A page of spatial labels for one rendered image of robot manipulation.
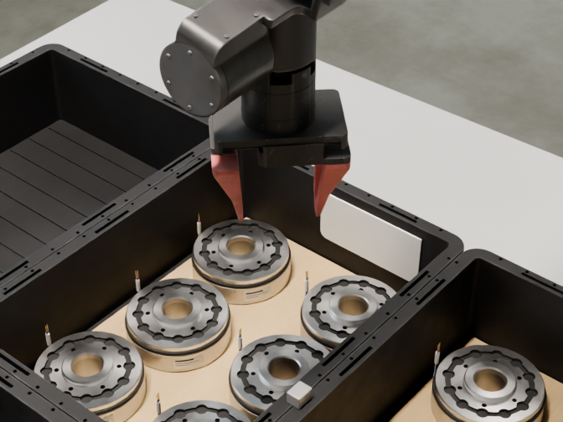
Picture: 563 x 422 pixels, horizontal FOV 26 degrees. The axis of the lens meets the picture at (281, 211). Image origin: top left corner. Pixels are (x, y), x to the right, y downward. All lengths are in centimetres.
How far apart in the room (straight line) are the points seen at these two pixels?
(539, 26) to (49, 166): 219
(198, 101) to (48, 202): 59
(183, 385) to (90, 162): 39
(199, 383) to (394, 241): 24
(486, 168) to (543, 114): 141
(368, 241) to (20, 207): 41
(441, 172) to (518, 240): 16
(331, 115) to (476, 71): 229
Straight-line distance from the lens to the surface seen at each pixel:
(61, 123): 154
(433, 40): 335
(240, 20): 83
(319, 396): 103
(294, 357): 115
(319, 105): 96
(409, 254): 123
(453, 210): 160
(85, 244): 119
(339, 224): 127
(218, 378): 118
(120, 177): 144
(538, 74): 325
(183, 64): 84
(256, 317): 124
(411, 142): 172
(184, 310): 122
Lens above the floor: 169
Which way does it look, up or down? 38 degrees down
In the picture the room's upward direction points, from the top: straight up
